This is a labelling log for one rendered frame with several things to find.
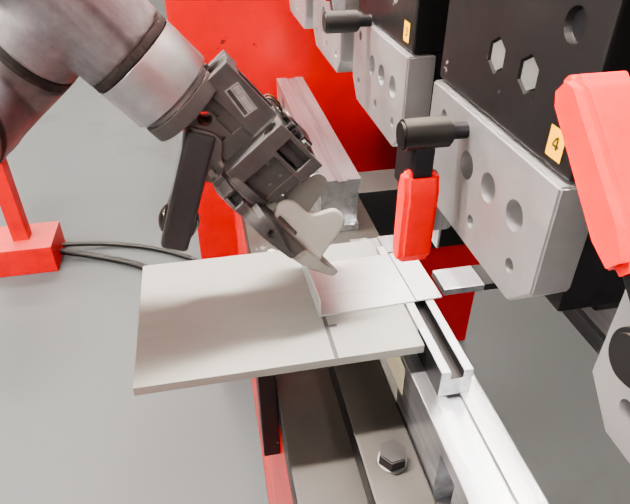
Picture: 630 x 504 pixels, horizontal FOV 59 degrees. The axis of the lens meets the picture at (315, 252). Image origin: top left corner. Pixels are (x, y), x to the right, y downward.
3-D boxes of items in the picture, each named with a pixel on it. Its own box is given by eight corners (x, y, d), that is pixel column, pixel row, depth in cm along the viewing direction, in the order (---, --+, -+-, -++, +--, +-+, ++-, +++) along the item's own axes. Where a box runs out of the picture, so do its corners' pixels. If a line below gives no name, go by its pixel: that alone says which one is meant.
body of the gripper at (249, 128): (328, 172, 47) (225, 67, 40) (254, 236, 49) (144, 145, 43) (311, 136, 53) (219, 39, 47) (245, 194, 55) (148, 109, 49)
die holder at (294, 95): (277, 118, 131) (276, 77, 125) (303, 116, 132) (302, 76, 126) (322, 234, 90) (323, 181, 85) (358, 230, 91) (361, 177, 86)
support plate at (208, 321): (144, 272, 63) (142, 265, 62) (370, 246, 67) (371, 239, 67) (134, 396, 48) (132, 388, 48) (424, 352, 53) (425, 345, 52)
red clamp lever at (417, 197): (384, 253, 38) (396, 114, 32) (441, 246, 38) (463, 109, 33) (392, 269, 36) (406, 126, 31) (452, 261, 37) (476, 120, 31)
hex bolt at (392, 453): (373, 451, 54) (374, 440, 53) (401, 446, 54) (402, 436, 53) (382, 476, 52) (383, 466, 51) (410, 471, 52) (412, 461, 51)
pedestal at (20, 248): (4, 250, 240) (-72, 51, 192) (66, 244, 244) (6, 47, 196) (-8, 278, 224) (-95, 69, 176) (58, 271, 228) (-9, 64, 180)
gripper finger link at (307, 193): (356, 210, 58) (305, 164, 51) (313, 245, 59) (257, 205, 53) (344, 191, 60) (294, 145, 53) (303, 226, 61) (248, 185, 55)
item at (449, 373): (375, 267, 67) (376, 247, 65) (399, 264, 68) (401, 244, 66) (437, 396, 51) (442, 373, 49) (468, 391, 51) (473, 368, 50)
